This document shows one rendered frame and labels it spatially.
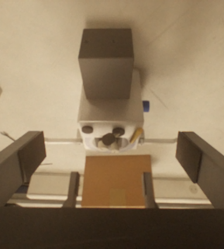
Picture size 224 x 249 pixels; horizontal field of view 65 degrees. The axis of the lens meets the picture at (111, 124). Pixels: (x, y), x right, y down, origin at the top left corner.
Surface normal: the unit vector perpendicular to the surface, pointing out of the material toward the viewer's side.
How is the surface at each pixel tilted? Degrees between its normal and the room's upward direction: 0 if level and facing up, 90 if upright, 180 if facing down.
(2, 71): 0
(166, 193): 90
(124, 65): 0
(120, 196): 90
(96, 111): 90
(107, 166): 90
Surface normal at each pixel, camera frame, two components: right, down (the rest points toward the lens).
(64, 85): -0.01, 0.84
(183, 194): 0.10, -0.54
